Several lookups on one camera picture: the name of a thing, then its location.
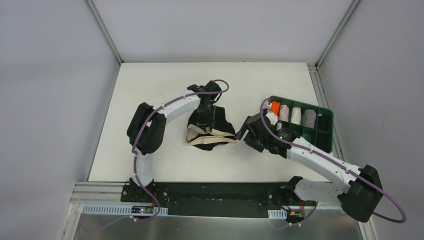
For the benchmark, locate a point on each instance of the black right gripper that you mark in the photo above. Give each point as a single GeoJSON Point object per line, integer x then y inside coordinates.
{"type": "Point", "coordinates": [250, 131]}

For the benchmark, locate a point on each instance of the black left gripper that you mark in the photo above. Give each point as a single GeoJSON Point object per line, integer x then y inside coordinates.
{"type": "Point", "coordinates": [203, 122]}

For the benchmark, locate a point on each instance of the black underwear beige waistband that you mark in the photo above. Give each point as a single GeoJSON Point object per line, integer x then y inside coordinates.
{"type": "Point", "coordinates": [222, 132]}

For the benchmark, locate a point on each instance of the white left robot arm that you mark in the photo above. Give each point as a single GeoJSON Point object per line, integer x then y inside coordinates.
{"type": "Point", "coordinates": [147, 128]}

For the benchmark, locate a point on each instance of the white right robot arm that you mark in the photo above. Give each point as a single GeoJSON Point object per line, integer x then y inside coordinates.
{"type": "Point", "coordinates": [348, 186]}

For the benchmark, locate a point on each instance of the orange rolled underwear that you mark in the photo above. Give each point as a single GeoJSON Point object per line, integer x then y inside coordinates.
{"type": "Point", "coordinates": [275, 107]}

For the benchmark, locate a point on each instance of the pink rolled underwear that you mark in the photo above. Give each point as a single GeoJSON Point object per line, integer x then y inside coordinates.
{"type": "Point", "coordinates": [284, 113]}

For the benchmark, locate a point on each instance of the white rolled underwear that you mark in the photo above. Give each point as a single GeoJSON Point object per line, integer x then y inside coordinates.
{"type": "Point", "coordinates": [296, 116]}

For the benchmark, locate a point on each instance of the grey striped rolled underwear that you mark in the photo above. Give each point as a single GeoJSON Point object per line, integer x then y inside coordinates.
{"type": "Point", "coordinates": [310, 117]}

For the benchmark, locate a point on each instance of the black rolled underwear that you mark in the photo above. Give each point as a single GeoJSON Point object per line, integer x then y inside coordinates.
{"type": "Point", "coordinates": [324, 123]}

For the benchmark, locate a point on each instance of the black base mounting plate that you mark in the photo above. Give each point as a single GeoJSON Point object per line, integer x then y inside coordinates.
{"type": "Point", "coordinates": [215, 199]}

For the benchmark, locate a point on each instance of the green compartment tray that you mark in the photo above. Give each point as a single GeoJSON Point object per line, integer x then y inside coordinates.
{"type": "Point", "coordinates": [320, 139]}

